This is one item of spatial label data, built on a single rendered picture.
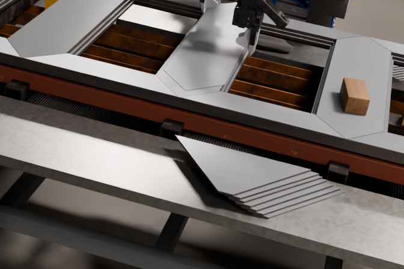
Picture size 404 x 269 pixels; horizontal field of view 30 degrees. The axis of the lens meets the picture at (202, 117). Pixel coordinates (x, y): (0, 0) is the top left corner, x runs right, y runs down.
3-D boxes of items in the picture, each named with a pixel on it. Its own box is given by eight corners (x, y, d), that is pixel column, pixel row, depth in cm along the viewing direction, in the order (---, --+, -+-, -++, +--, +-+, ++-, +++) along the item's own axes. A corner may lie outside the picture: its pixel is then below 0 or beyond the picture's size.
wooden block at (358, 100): (365, 116, 203) (370, 99, 200) (344, 113, 203) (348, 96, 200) (360, 95, 213) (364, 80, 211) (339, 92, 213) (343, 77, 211)
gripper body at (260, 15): (236, 18, 227) (243, -20, 221) (264, 24, 226) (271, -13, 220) (231, 27, 221) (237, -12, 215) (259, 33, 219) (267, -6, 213)
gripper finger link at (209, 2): (214, 20, 249) (219, -7, 244) (197, 15, 250) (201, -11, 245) (216, 16, 252) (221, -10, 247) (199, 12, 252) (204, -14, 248)
